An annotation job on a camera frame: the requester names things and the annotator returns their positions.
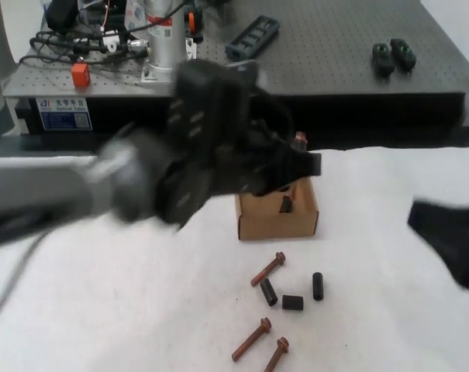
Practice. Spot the brown cardboard box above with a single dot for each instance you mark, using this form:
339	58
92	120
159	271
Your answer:
276	226

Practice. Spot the black cylindrical sleeve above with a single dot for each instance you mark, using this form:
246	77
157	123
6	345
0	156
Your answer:
268	292
317	286
293	302

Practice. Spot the copper flange bolt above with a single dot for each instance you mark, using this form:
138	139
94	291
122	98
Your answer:
276	354
268	269
251	339

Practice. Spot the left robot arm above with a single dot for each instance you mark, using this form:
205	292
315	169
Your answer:
44	186

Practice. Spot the blue and white label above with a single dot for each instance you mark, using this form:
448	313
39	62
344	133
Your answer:
63	113

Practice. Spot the silver-white cylindrical machine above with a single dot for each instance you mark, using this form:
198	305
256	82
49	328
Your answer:
165	42

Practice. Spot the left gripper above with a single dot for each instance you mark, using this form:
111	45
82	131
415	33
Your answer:
257	128

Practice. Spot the metal bench with holes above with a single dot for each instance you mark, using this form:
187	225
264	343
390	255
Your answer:
335	46

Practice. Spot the dark grey slotted holder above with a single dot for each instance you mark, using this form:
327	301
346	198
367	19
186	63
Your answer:
252	36

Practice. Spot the small orange box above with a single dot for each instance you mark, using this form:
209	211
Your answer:
81	75

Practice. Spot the orange round knob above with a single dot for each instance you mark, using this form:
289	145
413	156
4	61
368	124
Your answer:
192	21

